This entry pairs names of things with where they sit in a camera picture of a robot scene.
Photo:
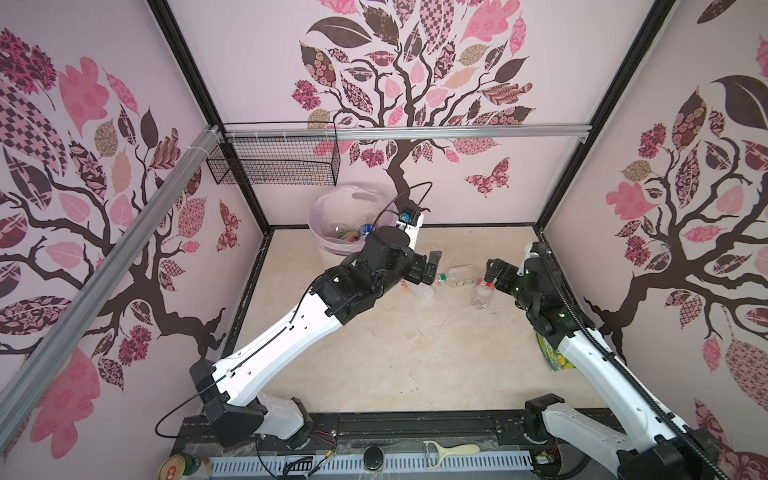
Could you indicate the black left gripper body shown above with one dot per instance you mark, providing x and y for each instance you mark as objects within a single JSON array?
[{"x": 410, "y": 268}]

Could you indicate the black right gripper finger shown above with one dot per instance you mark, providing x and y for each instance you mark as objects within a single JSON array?
[
  {"x": 496, "y": 265},
  {"x": 492, "y": 282}
]

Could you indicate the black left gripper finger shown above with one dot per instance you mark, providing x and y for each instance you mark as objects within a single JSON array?
[
  {"x": 427, "y": 277},
  {"x": 433, "y": 260}
]

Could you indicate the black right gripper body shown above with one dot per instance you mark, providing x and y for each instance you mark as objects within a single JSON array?
[{"x": 523, "y": 301}]

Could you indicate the yellow cap red label bottle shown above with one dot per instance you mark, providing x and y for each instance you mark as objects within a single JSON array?
[{"x": 483, "y": 293}]

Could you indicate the red cap white bottle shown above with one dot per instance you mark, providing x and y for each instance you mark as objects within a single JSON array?
[{"x": 421, "y": 291}]

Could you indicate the clear green label bottle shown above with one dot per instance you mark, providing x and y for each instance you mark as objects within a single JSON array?
[{"x": 458, "y": 276}]

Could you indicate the brown coffee bottle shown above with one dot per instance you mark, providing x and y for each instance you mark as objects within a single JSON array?
[{"x": 348, "y": 235}]

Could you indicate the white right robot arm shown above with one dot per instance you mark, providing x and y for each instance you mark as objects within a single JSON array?
[{"x": 654, "y": 443}]

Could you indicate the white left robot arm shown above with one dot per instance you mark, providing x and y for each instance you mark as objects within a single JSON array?
[{"x": 231, "y": 389}]

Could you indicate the purple bin liner bag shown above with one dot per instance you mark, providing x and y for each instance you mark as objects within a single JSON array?
[{"x": 349, "y": 207}]

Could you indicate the cream waste bin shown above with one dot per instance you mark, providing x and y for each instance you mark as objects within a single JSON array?
[{"x": 344, "y": 248}]

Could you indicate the green yellow snack bag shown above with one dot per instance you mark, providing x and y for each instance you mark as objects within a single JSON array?
[{"x": 552, "y": 356}]

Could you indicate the cream vegetable peeler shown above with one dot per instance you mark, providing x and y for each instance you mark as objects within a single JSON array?
[{"x": 436, "y": 454}]

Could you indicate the green tin can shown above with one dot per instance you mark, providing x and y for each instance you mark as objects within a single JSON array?
[{"x": 184, "y": 467}]

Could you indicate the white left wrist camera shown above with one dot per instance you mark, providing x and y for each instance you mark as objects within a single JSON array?
[{"x": 410, "y": 221}]

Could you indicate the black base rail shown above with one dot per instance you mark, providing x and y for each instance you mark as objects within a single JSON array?
[{"x": 348, "y": 430}]

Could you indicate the black wire basket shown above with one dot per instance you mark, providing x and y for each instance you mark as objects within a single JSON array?
[{"x": 297, "y": 153}]

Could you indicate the white vented cable duct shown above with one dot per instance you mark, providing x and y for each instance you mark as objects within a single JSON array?
[{"x": 270, "y": 467}]

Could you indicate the aluminium frame bar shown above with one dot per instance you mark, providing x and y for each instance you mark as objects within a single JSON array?
[{"x": 36, "y": 374}]

